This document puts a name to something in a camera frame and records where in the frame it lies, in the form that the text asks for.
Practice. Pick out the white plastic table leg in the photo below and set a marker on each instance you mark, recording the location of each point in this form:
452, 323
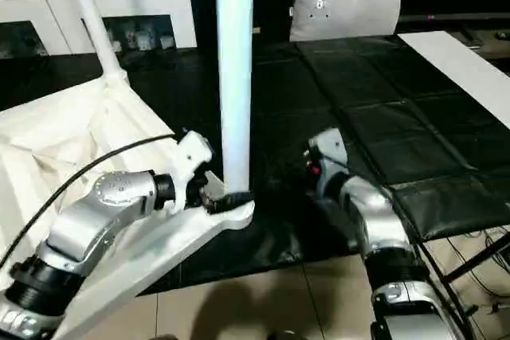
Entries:
91, 17
235, 77

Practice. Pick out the white glass-door cabinet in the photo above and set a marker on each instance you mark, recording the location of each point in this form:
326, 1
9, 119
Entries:
139, 1

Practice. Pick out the white plastic table top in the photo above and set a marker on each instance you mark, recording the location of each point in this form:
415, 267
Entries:
40, 137

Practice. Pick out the black bar with red light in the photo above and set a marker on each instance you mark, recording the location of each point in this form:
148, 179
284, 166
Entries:
458, 16

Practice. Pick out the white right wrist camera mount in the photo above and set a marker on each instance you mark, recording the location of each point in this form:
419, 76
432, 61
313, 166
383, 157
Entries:
330, 145

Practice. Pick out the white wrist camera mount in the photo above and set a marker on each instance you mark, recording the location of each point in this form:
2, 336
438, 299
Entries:
191, 153
330, 145

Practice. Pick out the white flat board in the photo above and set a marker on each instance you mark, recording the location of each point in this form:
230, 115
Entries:
458, 61

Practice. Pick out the black metal table frame leg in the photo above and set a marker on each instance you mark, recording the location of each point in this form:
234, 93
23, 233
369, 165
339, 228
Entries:
478, 256

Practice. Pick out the black work mat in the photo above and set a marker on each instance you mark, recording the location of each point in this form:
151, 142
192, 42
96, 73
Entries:
398, 97

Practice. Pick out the dark rounded robot torso part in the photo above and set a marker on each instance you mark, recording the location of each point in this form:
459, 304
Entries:
285, 336

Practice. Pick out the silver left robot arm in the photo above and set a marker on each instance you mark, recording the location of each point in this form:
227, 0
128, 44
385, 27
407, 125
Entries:
99, 216

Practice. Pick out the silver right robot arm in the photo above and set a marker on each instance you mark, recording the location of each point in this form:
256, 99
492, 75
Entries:
370, 212

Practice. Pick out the grey cushion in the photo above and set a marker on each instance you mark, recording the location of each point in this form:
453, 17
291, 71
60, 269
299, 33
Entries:
346, 9

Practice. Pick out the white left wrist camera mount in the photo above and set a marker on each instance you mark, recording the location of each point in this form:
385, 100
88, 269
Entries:
191, 153

